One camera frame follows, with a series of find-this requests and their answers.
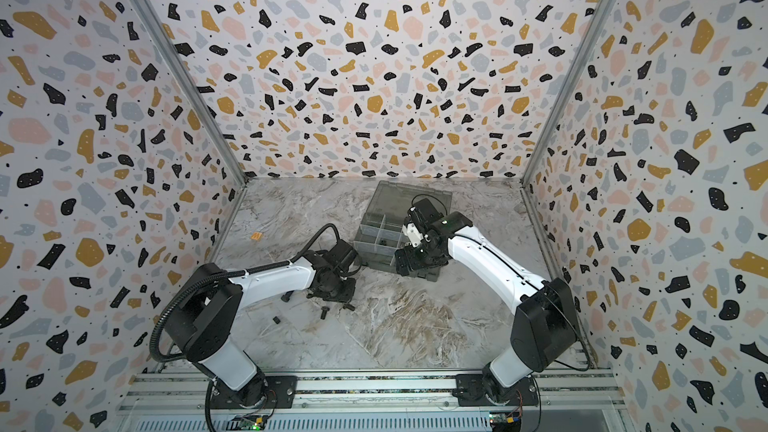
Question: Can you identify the grey plastic compartment organizer box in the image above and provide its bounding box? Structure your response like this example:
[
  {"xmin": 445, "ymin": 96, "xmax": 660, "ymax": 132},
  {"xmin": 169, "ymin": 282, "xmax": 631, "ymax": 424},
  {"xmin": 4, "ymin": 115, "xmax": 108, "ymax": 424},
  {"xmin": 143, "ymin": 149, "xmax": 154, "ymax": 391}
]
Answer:
[{"xmin": 354, "ymin": 181, "xmax": 453, "ymax": 274}]

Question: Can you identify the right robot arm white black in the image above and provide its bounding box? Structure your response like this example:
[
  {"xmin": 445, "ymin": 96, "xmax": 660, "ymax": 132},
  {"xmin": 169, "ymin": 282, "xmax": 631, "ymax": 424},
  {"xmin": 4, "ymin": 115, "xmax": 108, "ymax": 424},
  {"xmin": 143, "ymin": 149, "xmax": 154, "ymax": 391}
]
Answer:
[{"xmin": 395, "ymin": 198, "xmax": 583, "ymax": 405}]

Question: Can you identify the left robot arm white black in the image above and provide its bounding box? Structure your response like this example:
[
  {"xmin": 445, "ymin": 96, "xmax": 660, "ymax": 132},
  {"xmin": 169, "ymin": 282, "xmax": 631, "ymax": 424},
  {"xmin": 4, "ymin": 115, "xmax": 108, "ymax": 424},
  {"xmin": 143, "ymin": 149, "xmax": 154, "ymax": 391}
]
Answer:
[{"xmin": 149, "ymin": 240, "xmax": 361, "ymax": 408}]

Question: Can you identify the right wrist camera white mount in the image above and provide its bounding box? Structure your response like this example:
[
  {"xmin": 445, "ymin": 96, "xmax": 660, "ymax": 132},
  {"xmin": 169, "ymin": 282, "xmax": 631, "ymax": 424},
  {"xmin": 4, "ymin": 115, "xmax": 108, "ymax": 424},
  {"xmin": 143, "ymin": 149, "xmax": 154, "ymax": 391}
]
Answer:
[{"xmin": 402, "ymin": 222, "xmax": 423, "ymax": 248}]

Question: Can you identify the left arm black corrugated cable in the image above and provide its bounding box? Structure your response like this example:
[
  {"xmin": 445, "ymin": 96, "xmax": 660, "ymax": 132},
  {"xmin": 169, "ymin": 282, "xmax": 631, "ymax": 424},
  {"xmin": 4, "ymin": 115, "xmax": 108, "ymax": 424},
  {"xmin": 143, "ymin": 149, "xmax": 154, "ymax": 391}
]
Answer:
[{"xmin": 149, "ymin": 223, "xmax": 342, "ymax": 364}]

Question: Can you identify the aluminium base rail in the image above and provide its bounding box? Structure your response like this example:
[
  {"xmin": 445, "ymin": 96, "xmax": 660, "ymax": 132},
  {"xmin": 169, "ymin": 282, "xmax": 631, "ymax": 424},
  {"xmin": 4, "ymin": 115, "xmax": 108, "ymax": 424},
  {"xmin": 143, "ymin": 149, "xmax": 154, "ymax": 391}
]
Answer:
[{"xmin": 117, "ymin": 369, "xmax": 626, "ymax": 416}]

